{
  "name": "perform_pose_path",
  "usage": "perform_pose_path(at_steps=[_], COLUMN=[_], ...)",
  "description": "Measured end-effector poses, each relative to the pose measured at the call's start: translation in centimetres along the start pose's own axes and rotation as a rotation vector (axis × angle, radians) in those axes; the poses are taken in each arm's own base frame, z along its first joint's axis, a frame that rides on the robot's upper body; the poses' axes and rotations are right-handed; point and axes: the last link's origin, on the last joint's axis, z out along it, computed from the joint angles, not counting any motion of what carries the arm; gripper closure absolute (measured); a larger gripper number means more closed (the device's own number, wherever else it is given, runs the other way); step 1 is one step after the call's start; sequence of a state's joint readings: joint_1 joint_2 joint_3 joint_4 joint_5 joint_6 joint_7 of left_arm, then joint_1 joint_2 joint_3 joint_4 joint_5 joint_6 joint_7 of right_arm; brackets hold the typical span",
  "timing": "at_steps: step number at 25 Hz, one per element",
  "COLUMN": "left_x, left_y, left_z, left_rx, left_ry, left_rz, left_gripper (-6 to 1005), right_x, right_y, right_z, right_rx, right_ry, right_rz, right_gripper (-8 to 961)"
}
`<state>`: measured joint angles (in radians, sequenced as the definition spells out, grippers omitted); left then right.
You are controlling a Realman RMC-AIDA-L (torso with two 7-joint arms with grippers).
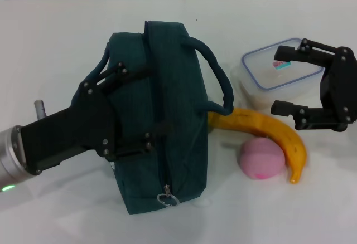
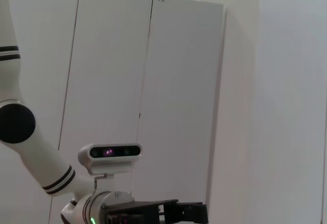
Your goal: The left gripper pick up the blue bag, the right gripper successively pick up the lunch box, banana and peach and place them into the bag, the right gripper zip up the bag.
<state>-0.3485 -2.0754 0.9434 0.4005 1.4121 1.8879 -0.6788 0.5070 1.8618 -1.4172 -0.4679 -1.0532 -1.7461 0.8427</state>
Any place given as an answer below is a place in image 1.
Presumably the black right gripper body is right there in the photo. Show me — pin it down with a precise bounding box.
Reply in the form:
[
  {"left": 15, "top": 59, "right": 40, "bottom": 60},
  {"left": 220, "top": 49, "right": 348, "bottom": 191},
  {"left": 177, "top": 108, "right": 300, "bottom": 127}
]
[{"left": 320, "top": 46, "right": 357, "bottom": 133}]

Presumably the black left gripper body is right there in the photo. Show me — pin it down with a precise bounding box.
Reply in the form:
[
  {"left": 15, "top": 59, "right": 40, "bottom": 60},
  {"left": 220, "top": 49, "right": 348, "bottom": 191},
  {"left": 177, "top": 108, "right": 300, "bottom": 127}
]
[{"left": 21, "top": 81, "right": 118, "bottom": 175}]

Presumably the yellow banana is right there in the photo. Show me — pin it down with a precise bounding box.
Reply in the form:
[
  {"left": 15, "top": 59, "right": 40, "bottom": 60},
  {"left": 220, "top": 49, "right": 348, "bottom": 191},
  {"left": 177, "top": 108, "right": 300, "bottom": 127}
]
[{"left": 208, "top": 107, "right": 308, "bottom": 184}]

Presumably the clear container with blue lid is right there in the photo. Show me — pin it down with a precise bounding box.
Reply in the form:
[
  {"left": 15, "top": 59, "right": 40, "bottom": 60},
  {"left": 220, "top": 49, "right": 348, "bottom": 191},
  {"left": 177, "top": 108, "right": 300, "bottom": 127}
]
[{"left": 241, "top": 37, "right": 326, "bottom": 110}]

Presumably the zipper pull with clear ring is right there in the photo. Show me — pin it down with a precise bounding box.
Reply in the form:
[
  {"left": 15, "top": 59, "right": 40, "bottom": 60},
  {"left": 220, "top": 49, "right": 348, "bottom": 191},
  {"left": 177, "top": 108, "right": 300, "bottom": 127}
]
[{"left": 156, "top": 184, "right": 179, "bottom": 207}]

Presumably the dark teal insulated bag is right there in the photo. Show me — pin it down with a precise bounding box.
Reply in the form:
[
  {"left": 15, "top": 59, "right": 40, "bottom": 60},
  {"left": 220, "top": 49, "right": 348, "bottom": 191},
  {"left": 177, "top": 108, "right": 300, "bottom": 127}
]
[{"left": 68, "top": 19, "right": 235, "bottom": 216}]

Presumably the pink peach toy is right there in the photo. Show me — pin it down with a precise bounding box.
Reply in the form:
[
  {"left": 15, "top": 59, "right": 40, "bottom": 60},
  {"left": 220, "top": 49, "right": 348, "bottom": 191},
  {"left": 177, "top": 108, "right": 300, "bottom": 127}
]
[{"left": 237, "top": 137, "right": 287, "bottom": 180}]

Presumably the left wrist cable with plug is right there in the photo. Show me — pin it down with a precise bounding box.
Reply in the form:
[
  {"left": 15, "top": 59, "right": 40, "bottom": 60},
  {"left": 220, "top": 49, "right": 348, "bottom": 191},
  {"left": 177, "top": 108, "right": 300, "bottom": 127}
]
[{"left": 33, "top": 100, "right": 47, "bottom": 120}]

